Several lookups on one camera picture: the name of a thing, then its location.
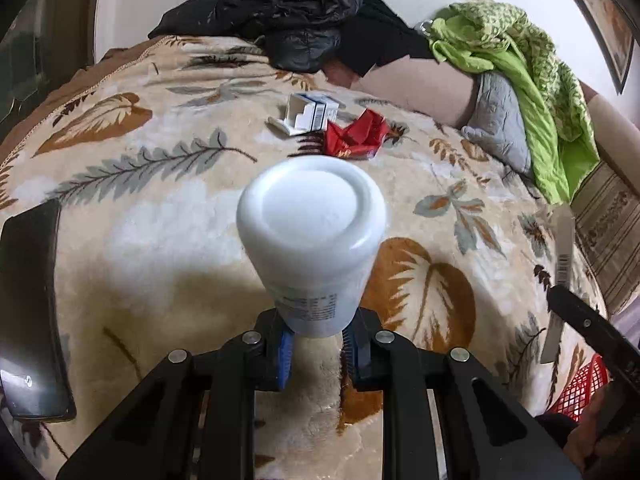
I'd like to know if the blue white cigarette box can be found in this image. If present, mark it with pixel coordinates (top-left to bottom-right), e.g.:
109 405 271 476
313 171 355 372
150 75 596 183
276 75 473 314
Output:
267 92 347 136

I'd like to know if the crumpled red packet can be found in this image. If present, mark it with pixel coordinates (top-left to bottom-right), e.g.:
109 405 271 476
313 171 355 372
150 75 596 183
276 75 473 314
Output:
321 109 392 160

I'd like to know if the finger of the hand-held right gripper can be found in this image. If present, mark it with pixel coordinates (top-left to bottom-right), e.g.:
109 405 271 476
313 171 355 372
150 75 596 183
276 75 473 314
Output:
546 284 640 411

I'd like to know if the black puffer jacket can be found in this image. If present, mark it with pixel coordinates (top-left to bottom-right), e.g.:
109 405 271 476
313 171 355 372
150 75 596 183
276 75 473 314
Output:
148 0 365 74

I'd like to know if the black cloth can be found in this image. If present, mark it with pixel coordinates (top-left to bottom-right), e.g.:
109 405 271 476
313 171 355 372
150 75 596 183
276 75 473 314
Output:
345 0 439 79

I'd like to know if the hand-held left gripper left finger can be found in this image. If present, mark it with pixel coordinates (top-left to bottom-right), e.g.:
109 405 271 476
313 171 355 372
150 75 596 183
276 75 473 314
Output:
55 310 297 480

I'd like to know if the person's right hand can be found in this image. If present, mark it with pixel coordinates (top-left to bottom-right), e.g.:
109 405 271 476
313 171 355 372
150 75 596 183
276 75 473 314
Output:
565 395 632 472

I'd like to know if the pink bolster cushion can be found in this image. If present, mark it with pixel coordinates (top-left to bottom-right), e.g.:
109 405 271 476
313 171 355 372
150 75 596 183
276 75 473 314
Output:
322 55 482 129

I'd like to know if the white toothpaste tube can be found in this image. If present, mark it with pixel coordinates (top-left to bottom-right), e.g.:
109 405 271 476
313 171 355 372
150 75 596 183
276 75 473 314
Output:
540 204 576 365

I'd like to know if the framed wall picture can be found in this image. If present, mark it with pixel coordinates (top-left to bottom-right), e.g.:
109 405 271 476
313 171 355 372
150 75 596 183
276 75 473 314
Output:
545 0 637 95

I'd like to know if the red plastic basket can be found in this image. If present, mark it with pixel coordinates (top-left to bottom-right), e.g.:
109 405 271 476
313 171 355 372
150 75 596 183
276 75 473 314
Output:
547 354 617 422

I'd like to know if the striped headboard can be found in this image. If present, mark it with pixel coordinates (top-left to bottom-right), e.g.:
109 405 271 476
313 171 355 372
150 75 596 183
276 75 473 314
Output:
570 95 640 317

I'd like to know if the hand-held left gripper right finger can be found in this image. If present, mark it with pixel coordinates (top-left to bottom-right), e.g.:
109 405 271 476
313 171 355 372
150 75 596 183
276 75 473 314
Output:
340 307 584 480

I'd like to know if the wooden glass door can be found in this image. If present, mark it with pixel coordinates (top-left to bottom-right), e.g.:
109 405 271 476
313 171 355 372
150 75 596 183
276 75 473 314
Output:
0 0 107 128

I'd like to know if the black smartphone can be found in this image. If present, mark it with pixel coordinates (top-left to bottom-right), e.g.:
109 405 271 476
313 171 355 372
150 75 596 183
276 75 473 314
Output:
0 199 77 422

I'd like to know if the green patterned quilt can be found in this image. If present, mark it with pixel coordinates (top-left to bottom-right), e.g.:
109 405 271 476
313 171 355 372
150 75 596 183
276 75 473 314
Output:
427 1 601 205

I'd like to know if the white plastic bottle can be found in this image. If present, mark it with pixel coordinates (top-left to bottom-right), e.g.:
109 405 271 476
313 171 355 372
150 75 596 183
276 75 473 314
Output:
236 156 388 339

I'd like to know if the grey quilted pillow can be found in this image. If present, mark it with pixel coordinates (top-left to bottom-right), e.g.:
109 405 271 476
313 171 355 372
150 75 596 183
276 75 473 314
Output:
461 72 534 177

